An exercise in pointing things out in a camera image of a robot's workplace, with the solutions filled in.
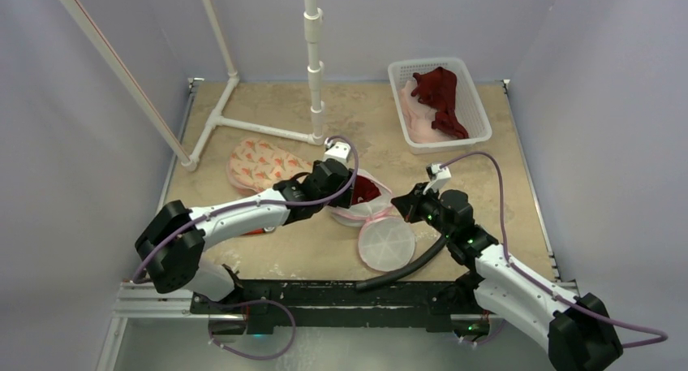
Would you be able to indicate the floral mesh laundry bag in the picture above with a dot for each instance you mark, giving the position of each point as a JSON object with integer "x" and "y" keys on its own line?
{"x": 256, "y": 164}

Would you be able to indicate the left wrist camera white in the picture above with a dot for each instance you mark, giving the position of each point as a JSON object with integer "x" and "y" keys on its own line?
{"x": 338, "y": 151}

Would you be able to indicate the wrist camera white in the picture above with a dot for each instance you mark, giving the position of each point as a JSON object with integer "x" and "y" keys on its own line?
{"x": 338, "y": 151}
{"x": 439, "y": 175}

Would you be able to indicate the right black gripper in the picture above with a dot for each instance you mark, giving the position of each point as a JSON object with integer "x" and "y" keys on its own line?
{"x": 407, "y": 204}

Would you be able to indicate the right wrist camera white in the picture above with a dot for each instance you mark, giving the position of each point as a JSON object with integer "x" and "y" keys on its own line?
{"x": 439, "y": 175}

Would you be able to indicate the pink bra in basket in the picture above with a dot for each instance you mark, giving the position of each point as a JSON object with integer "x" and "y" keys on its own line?
{"x": 419, "y": 118}

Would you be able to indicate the white plastic basket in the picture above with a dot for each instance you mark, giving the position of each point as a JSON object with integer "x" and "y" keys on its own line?
{"x": 469, "y": 108}

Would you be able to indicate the dark red bra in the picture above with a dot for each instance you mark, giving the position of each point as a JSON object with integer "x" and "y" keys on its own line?
{"x": 437, "y": 89}
{"x": 365, "y": 190}

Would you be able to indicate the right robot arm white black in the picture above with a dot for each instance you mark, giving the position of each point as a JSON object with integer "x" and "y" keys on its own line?
{"x": 555, "y": 318}

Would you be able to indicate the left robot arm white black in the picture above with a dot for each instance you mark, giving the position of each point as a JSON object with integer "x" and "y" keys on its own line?
{"x": 171, "y": 247}

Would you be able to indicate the white pvc pipe rack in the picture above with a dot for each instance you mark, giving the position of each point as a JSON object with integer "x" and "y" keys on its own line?
{"x": 312, "y": 21}

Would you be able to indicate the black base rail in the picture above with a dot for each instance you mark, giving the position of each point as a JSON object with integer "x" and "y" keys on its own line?
{"x": 435, "y": 306}

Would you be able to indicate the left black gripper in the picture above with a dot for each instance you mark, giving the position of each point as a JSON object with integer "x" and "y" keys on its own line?
{"x": 341, "y": 201}

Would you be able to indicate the white mesh laundry bag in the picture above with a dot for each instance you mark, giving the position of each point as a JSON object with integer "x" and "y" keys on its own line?
{"x": 385, "y": 241}

